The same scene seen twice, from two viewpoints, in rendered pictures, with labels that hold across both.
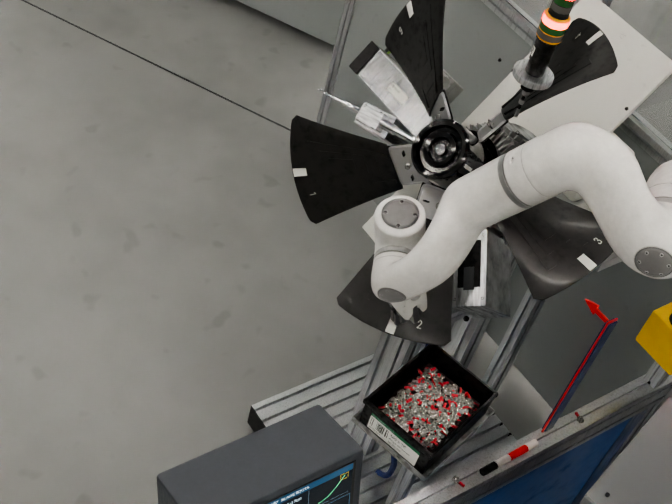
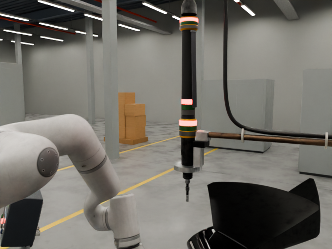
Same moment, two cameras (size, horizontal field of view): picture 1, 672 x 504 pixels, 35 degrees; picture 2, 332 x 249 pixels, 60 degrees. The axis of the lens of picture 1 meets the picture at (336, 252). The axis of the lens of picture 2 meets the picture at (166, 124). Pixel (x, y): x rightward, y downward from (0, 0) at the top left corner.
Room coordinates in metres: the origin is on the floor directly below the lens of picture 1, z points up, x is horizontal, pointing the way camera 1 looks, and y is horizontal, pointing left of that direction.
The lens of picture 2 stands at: (1.67, -0.93, 1.64)
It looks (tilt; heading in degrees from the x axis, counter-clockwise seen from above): 7 degrees down; 107
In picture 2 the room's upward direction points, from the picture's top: straight up
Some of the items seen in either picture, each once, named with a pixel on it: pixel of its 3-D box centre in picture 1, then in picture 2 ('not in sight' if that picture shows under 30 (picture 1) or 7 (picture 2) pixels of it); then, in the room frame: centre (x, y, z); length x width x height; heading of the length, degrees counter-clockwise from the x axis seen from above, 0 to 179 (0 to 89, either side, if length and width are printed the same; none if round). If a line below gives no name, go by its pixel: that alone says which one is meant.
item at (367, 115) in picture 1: (372, 118); not in sight; (1.77, 0.01, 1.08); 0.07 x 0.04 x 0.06; 56
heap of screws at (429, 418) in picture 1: (424, 410); not in sight; (1.25, -0.25, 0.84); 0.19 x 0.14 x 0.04; 150
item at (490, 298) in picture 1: (481, 274); not in sight; (1.50, -0.29, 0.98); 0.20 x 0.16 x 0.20; 135
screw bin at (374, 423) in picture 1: (427, 406); not in sight; (1.26, -0.25, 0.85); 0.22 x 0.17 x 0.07; 150
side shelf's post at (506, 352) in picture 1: (525, 315); not in sight; (1.99, -0.54, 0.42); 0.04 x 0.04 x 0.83; 45
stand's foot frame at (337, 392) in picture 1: (386, 435); not in sight; (1.75, -0.28, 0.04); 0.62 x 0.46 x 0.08; 135
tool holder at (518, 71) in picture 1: (542, 50); (191, 150); (1.53, -0.23, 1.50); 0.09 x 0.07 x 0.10; 170
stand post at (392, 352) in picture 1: (394, 356); not in sight; (1.69, -0.21, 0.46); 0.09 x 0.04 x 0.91; 45
